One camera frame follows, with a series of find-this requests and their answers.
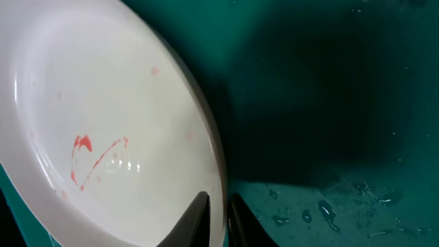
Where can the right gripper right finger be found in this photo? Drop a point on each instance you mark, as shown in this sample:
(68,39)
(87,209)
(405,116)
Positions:
(244,229)

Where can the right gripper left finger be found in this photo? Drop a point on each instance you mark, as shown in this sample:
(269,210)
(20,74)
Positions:
(193,228)

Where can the white plate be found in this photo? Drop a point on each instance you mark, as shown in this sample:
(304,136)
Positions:
(105,134)

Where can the teal plastic serving tray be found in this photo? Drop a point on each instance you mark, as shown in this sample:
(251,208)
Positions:
(326,112)

